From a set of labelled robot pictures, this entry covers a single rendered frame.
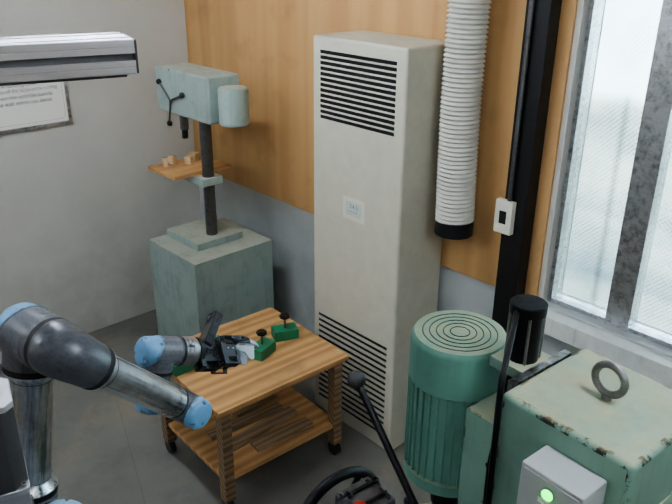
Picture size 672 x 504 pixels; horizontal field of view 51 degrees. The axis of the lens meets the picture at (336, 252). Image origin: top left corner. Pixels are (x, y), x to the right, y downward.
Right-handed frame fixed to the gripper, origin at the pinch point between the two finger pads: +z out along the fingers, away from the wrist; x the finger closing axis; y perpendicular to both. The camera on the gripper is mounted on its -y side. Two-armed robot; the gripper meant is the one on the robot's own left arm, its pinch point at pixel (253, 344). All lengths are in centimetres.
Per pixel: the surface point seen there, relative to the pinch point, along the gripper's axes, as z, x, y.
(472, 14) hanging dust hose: 73, 71, -93
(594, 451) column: -29, 96, 61
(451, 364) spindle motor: -24, 76, 39
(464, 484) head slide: -16, 63, 57
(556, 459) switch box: -30, 90, 60
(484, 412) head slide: -20, 76, 48
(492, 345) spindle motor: -17, 80, 38
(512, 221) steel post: 106, 37, -34
